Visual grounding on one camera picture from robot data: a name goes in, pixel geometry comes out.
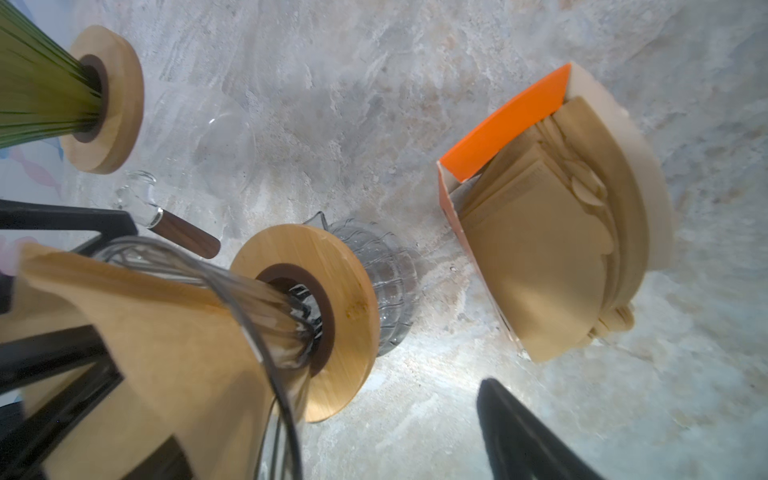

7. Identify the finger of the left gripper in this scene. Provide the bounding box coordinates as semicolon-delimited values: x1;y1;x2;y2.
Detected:
0;199;139;313

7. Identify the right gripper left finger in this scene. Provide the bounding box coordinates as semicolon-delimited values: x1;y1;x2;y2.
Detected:
1;327;192;479

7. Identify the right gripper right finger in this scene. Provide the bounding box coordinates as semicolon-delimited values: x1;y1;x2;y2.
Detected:
476;378;601;480

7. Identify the wooden dripper ring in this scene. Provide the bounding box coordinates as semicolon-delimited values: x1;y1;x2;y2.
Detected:
229;223;382;424
59;25;146;176

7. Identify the clear glass server wooden handle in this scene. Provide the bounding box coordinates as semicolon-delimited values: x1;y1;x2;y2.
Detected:
113;106;255;259

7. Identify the green glass dripper cone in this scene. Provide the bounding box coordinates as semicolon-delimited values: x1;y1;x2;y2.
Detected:
1;1;104;148

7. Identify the grey glass dripper cone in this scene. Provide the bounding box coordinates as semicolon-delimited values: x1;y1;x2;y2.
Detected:
92;236;316;479

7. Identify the orange coffee filter pack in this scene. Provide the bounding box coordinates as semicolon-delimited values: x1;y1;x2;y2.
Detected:
437;62;674;363

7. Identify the grey glass carafe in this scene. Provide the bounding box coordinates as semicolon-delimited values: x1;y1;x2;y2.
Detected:
305;212;419;357

